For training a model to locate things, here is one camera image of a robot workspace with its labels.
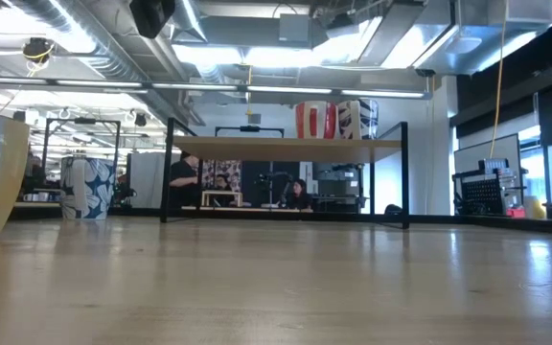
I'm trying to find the red and white mug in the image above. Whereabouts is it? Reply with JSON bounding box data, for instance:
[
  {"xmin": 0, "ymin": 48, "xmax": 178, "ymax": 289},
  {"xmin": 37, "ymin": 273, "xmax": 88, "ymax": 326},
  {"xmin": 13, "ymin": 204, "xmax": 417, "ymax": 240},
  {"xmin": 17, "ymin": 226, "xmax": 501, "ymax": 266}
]
[{"xmin": 294, "ymin": 100, "xmax": 338, "ymax": 141}]

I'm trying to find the navy and white patterned mug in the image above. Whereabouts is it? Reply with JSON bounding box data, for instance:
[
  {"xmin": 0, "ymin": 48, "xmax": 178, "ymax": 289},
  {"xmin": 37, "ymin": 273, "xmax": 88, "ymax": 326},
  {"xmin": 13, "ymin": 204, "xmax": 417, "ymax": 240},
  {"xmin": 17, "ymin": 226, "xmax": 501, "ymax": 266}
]
[{"xmin": 336, "ymin": 99, "xmax": 380, "ymax": 141}]

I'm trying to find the blue floral mug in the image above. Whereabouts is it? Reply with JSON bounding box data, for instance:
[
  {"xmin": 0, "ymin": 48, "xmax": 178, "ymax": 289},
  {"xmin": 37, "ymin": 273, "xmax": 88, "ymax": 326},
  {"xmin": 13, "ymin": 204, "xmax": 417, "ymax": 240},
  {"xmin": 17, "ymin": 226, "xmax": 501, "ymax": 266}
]
[{"xmin": 59, "ymin": 156, "xmax": 116, "ymax": 220}]

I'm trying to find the seated person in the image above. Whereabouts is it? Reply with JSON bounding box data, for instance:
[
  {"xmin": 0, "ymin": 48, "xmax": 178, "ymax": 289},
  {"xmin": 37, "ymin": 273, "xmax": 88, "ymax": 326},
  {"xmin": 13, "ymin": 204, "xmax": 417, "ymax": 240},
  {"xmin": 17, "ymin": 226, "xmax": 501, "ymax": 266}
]
[
  {"xmin": 214, "ymin": 174, "xmax": 233, "ymax": 196},
  {"xmin": 288, "ymin": 178, "xmax": 315, "ymax": 212}
]

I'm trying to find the black and white patterned panel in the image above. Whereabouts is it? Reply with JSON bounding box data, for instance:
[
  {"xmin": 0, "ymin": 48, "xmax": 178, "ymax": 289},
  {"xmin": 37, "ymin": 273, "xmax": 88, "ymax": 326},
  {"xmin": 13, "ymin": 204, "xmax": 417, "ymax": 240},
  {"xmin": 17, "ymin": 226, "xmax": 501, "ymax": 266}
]
[{"xmin": 201, "ymin": 159, "xmax": 242, "ymax": 193}]

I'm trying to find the small wooden stand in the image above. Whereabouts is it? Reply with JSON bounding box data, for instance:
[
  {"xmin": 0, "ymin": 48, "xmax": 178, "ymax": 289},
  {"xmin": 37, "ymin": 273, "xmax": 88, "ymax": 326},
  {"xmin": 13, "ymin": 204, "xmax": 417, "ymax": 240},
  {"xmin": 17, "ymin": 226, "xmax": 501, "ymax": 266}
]
[{"xmin": 201, "ymin": 190, "xmax": 244, "ymax": 208}]

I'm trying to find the black equipment cabinet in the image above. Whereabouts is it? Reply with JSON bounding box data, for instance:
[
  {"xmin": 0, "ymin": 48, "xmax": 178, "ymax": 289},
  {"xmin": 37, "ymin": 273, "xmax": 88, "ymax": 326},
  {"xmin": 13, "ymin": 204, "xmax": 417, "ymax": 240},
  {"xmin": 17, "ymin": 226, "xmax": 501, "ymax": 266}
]
[{"xmin": 311, "ymin": 161, "xmax": 369, "ymax": 213}]

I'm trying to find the long ceiling light fixture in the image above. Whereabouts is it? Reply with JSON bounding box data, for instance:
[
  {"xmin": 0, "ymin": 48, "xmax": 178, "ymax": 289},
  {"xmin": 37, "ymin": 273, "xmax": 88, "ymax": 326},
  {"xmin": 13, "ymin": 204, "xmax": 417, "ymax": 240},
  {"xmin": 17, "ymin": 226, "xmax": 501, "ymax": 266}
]
[{"xmin": 0, "ymin": 75, "xmax": 433, "ymax": 101}]

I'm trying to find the standing person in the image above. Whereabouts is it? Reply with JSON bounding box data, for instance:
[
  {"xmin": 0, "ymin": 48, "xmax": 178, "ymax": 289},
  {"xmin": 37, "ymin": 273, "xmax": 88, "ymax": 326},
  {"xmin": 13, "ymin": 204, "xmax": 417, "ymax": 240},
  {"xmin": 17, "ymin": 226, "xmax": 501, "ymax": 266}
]
[{"xmin": 168, "ymin": 150, "xmax": 201, "ymax": 210}]

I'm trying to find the white partition panel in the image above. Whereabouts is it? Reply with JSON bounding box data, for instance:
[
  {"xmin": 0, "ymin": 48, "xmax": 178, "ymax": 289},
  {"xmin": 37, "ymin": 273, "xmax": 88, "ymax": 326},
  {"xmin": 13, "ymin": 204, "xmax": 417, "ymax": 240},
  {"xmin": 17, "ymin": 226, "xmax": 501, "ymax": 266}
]
[{"xmin": 128, "ymin": 151, "xmax": 181, "ymax": 209}]

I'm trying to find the grey ceiling box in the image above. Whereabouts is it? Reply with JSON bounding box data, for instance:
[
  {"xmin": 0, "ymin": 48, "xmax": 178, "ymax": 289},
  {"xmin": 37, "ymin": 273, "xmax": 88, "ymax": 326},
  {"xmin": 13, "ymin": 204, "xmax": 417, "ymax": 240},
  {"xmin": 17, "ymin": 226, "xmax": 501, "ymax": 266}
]
[{"xmin": 278, "ymin": 12, "xmax": 312, "ymax": 44}]

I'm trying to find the black equipment rack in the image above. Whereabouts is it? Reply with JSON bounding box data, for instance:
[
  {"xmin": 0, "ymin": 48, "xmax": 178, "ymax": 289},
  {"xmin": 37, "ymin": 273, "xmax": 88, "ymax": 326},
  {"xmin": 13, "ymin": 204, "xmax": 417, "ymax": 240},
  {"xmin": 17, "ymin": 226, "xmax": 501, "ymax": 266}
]
[{"xmin": 451, "ymin": 157, "xmax": 530, "ymax": 218}]

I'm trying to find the yellow container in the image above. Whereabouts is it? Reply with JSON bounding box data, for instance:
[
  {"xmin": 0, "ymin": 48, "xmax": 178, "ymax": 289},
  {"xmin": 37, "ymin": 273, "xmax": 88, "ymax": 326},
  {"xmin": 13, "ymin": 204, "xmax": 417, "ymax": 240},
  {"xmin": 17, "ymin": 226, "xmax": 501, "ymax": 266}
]
[{"xmin": 523, "ymin": 195, "xmax": 548, "ymax": 220}]

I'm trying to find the wooden shelf with black frame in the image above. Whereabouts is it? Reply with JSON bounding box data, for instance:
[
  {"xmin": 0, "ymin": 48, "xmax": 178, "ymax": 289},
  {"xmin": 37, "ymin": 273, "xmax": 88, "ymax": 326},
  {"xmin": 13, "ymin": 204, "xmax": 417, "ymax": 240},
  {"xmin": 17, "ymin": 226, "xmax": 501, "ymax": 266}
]
[{"xmin": 159, "ymin": 117, "xmax": 410, "ymax": 230}]

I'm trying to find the black gantry bar with camera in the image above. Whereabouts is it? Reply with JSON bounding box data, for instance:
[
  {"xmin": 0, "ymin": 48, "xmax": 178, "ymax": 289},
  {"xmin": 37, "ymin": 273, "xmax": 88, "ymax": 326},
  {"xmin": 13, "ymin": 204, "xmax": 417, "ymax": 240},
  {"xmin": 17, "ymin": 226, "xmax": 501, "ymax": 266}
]
[{"xmin": 215, "ymin": 125, "xmax": 286, "ymax": 139}]

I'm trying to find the thin yellow cord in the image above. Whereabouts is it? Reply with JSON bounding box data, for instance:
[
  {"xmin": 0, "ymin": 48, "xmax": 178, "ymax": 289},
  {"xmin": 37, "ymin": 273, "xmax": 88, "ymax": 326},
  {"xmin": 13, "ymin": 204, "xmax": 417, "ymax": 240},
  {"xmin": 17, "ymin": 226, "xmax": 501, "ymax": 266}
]
[{"xmin": 244, "ymin": 64, "xmax": 254, "ymax": 117}]

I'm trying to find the black metal frame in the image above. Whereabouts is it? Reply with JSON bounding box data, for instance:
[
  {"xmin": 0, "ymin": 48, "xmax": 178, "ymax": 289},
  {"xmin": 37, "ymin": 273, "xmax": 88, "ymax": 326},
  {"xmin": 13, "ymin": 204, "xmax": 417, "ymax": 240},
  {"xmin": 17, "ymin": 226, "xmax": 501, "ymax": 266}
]
[{"xmin": 40, "ymin": 117, "xmax": 122, "ymax": 182}]

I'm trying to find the spiral silver air duct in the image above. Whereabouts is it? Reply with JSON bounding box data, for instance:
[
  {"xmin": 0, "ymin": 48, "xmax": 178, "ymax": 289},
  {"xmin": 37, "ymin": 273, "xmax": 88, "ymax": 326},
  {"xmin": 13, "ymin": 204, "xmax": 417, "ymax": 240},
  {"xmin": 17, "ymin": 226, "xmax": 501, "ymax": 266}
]
[{"xmin": 7, "ymin": 0, "xmax": 196, "ymax": 127}]

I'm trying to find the yellow hanging cable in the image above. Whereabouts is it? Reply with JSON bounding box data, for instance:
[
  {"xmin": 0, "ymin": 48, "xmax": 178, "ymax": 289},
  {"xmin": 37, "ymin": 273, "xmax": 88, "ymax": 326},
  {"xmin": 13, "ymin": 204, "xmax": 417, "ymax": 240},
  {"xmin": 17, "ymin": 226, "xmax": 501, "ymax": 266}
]
[{"xmin": 489, "ymin": 0, "xmax": 511, "ymax": 160}]

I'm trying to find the ceiling cable reel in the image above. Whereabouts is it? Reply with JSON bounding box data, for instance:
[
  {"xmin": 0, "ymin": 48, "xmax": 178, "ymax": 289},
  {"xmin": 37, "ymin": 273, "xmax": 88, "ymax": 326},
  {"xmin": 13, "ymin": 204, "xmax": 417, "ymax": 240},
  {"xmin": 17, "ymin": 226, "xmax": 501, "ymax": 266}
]
[{"xmin": 20, "ymin": 36, "xmax": 57, "ymax": 64}]

